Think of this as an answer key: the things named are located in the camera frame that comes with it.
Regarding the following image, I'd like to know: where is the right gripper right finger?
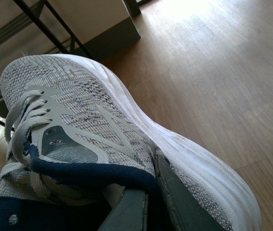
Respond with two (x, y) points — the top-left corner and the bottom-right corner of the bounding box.
(155, 154), (224, 231)

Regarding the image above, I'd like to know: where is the grey knit sneaker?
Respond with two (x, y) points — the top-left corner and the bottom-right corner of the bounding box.
(0, 54), (262, 231)

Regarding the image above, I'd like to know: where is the black metal shoe rack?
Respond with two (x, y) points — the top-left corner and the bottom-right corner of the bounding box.
(0, 0), (92, 125)

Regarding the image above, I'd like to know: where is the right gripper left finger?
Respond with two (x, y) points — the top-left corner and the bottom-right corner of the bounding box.
(99, 188), (148, 231)

